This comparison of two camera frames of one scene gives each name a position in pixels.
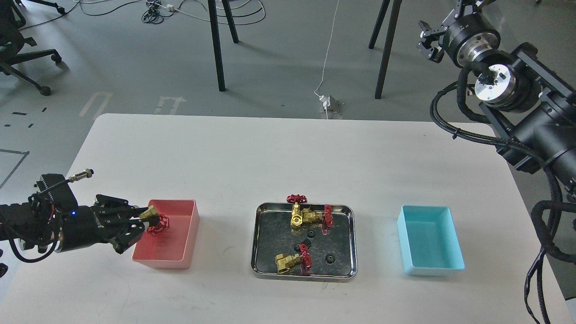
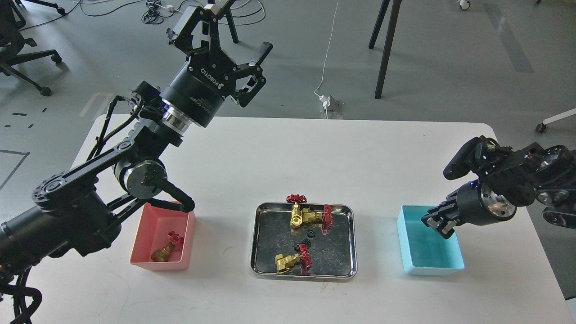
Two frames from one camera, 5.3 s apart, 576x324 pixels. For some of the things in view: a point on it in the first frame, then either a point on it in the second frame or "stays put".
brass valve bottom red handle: x=285 y=263 stays put
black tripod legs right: x=380 y=82 stays put
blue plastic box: x=429 y=240 stays put
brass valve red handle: x=162 y=226 → x=161 y=254
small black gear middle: x=296 y=246 stays put
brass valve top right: x=308 y=216 stays put
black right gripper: x=466 y=38 → x=477 y=206
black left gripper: x=84 y=225 → x=199 y=85
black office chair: x=12 y=19 stays put
